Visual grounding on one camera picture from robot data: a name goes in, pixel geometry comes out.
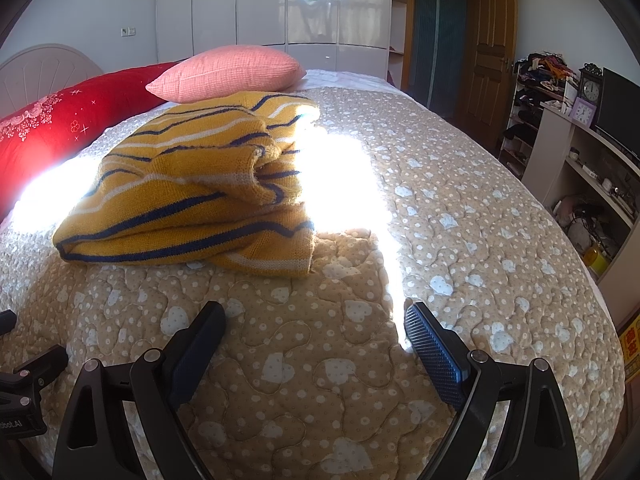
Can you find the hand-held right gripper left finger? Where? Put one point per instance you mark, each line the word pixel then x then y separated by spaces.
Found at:
pixel 195 360

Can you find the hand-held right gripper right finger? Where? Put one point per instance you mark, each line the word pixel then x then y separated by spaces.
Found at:
pixel 435 355

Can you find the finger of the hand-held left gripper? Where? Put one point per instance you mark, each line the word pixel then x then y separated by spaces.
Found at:
pixel 40 367
pixel 7 322

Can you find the yellow striped knit sweater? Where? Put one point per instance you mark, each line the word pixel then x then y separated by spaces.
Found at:
pixel 190 200

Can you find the beige quilted heart-print blanket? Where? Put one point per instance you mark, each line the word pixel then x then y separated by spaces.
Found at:
pixel 450 240

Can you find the yellow plastic container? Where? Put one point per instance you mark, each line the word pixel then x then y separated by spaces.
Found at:
pixel 597 262

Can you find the red floral pillow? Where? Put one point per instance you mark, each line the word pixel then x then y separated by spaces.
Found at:
pixel 60 120

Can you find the white desk shelf unit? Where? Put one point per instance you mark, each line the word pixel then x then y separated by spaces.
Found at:
pixel 555 160

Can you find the white fan-pattern headboard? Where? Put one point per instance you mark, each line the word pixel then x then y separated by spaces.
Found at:
pixel 45 72

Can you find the cluttered shoe rack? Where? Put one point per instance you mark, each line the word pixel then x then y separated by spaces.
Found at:
pixel 530 105

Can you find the purple square clock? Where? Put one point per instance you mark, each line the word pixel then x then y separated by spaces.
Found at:
pixel 583 112

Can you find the pink ribbed pillow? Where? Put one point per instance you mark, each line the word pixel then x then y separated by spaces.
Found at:
pixel 230 72

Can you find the white bed sheet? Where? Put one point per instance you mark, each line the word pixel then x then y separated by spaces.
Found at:
pixel 345 79

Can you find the brown wooden door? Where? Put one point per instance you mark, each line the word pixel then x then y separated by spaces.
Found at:
pixel 492 60

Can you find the black ornate table clock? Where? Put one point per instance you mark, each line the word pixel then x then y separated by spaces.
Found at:
pixel 591 91

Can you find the black flat screen television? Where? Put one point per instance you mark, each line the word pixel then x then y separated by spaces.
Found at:
pixel 620 105

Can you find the dark doorway screen curtain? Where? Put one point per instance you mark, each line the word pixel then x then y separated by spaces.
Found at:
pixel 440 40

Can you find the glossy white wardrobe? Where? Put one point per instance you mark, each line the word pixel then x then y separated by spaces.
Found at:
pixel 260 5

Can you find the white wall socket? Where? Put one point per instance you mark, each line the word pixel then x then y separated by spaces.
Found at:
pixel 127 32

